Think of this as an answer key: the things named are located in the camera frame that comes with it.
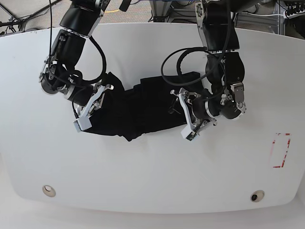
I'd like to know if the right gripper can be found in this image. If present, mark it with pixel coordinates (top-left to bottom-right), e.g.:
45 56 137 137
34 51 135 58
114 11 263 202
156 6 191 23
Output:
76 83 114 121

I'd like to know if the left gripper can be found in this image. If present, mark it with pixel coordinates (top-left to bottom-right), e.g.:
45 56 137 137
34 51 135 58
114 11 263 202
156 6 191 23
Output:
170 88 217 131

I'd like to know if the black T-shirt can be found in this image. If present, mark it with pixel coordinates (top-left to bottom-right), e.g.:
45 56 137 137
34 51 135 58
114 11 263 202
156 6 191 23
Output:
82 71 210 142

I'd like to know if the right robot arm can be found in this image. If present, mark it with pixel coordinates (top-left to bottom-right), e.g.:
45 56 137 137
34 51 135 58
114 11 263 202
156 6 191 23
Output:
40 0 114 114

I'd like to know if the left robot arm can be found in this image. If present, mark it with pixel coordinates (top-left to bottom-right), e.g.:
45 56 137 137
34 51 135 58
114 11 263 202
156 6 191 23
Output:
161 0 246 135

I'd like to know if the left table grommet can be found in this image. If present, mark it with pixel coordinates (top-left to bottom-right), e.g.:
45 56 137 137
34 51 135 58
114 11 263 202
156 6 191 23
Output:
42 185 56 198

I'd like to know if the table grommet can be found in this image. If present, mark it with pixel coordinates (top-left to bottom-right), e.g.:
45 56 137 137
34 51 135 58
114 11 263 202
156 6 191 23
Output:
250 190 265 203
42 185 56 198

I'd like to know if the red tape rectangle marking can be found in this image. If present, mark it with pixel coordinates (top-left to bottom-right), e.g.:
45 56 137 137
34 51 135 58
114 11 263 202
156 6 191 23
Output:
269 133 292 168

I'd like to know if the right table grommet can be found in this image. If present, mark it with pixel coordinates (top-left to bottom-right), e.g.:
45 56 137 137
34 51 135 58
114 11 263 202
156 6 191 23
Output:
250 190 265 203

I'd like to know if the white power strip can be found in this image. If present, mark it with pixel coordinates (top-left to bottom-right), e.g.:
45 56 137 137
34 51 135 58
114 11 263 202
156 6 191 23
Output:
283 6 305 19

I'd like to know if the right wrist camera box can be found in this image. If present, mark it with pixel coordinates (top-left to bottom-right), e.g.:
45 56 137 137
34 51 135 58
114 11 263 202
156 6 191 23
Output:
73 116 92 133

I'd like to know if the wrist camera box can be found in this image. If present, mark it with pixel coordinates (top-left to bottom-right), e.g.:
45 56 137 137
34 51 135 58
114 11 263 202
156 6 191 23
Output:
73 116 92 133
181 125 198 141

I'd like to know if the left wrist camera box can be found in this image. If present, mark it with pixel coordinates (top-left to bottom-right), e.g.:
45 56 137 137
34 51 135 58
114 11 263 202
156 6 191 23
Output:
181 125 198 141

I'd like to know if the aluminium table leg frame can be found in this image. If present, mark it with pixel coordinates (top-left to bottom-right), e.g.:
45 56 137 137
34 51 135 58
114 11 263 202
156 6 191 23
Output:
148 0 173 22

